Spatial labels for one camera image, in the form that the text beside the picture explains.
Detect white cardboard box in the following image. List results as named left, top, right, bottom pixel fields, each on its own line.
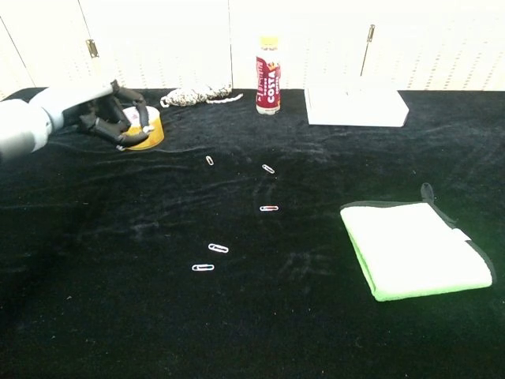
left=303, top=78, right=410, bottom=128

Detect yellow tape roll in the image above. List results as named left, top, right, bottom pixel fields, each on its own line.
left=118, top=105, right=165, bottom=152

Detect white speckled rope bundle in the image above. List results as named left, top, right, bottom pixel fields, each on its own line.
left=159, top=83, right=245, bottom=109

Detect red Costa coffee bottle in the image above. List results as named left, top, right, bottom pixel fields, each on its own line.
left=255, top=36, right=282, bottom=116

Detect green cloth with black trim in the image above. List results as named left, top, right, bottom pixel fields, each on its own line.
left=339, top=182, right=497, bottom=303

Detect woven folding screen panel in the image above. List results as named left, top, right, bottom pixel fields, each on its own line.
left=78, top=0, right=234, bottom=91
left=0, top=0, right=107, bottom=91
left=0, top=17, right=36, bottom=99
left=228, top=0, right=374, bottom=91
left=361, top=0, right=505, bottom=92

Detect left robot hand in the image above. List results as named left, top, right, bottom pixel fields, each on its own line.
left=29, top=78, right=155, bottom=152

